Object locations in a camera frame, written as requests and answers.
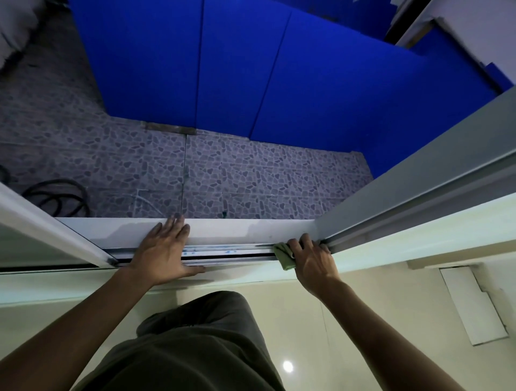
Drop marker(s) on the person's right forearm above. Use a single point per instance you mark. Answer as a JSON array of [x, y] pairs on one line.
[[383, 338]]

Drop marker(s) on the white concrete ledge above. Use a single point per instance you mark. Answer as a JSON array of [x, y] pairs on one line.
[[463, 28]]

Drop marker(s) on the person's left forearm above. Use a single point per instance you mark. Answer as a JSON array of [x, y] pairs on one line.
[[68, 326]]

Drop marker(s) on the white cloth bundle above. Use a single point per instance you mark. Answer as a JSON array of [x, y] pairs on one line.
[[16, 28]]

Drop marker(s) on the blue panel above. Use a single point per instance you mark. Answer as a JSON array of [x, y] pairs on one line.
[[238, 68], [350, 100], [141, 60]]

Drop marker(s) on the white window sill track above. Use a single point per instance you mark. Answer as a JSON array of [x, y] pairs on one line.
[[238, 237]]

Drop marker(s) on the olive trousers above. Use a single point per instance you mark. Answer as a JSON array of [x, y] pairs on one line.
[[189, 346]]

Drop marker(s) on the white sliding window sash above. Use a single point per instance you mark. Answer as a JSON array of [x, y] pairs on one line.
[[44, 231]]

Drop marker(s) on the person's left middle finger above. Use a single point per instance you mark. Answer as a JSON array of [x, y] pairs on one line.
[[177, 228]]

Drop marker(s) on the person's left thumb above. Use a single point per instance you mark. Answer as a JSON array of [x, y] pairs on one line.
[[193, 271]]

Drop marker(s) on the white wall access panel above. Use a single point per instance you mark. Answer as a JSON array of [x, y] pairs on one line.
[[471, 306]]

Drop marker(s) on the person's right hand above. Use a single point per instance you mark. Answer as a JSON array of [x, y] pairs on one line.
[[316, 270]]

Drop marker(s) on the person's left little finger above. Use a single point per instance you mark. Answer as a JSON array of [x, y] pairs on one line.
[[154, 232]]

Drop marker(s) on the green cleaning cloth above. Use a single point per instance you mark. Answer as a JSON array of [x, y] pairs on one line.
[[284, 257]]

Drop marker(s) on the brown board piece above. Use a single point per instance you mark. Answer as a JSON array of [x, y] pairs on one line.
[[171, 128]]

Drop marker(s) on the person's left hand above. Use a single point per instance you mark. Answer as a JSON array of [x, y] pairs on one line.
[[163, 253]]

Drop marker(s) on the person's right middle finger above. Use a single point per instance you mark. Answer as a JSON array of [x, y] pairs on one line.
[[308, 242]]

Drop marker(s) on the grey sliding window sash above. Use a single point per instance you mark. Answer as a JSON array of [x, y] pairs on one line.
[[423, 177]]

